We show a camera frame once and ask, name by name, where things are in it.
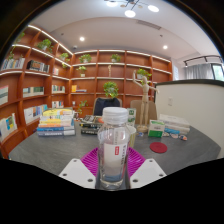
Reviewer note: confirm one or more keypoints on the chair with dark jacket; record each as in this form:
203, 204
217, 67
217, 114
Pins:
106, 104

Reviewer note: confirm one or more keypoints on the flat round red coaster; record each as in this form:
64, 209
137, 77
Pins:
158, 147

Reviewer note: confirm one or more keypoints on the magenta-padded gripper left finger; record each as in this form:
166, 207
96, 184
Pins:
76, 173

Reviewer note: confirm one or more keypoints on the white wall outlet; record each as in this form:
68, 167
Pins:
170, 101

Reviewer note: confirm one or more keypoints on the upright green white carton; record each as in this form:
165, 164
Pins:
131, 116

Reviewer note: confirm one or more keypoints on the stack of colourful books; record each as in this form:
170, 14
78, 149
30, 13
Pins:
56, 123

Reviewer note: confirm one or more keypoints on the grey curtain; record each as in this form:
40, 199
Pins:
199, 71

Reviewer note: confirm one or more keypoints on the ceiling lamp with round bulbs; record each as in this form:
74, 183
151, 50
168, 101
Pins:
130, 13

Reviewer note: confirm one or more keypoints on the green white box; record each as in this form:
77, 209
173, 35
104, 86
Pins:
155, 129

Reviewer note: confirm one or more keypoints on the clear plastic water bottle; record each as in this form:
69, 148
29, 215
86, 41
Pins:
113, 150

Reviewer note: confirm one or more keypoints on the ceiling air vent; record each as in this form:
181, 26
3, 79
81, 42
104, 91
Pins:
148, 25

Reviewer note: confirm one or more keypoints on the recessed ceiling light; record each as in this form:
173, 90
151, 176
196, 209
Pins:
165, 47
82, 38

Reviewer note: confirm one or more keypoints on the wooden shelf unit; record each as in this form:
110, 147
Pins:
40, 80

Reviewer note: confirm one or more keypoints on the window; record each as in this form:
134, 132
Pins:
218, 71

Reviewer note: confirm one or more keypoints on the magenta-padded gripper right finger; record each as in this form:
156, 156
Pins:
148, 173

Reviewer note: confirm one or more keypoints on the wooden artist mannequin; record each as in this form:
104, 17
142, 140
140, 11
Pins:
145, 96

